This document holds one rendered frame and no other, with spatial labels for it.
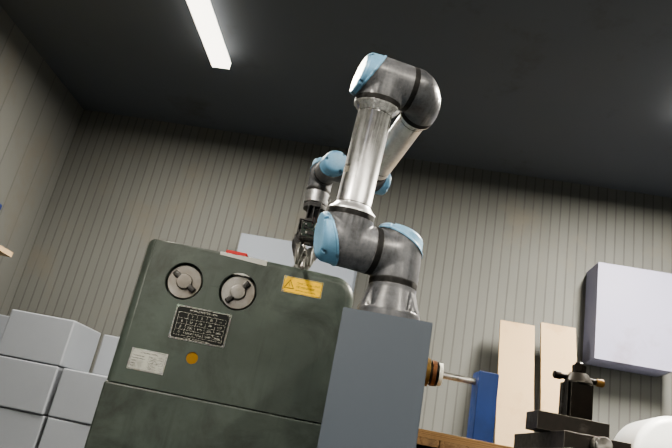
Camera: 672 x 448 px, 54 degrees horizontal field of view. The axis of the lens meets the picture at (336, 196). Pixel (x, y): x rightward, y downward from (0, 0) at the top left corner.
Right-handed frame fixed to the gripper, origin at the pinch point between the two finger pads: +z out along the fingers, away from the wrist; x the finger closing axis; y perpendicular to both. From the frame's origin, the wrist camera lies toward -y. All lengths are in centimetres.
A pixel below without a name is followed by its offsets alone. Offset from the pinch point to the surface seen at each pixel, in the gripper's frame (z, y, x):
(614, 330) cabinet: -66, -253, 208
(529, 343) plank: -47, -262, 153
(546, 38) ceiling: -185, -112, 101
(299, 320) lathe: 17.2, 14.1, 2.9
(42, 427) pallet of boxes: 65, -213, -135
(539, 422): 30, 1, 74
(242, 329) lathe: 22.5, 14.1, -11.5
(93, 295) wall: -29, -319, -167
